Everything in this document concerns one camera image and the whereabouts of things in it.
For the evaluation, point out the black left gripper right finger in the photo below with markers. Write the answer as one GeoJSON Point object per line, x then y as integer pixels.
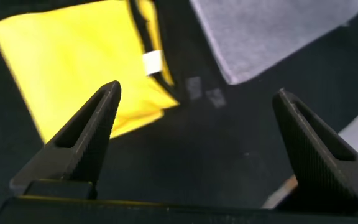
{"type": "Point", "coordinates": [328, 174]}

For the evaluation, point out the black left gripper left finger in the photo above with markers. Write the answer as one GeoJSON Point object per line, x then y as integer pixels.
{"type": "Point", "coordinates": [42, 168]}

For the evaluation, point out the yellow towel with black trim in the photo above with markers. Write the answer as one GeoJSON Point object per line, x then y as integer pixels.
{"type": "Point", "coordinates": [73, 62]}

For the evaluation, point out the grey towel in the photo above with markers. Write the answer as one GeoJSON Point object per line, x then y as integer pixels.
{"type": "Point", "coordinates": [275, 34]}

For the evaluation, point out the clear tape piece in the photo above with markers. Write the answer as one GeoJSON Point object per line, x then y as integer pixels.
{"type": "Point", "coordinates": [194, 87]}
{"type": "Point", "coordinates": [216, 98]}

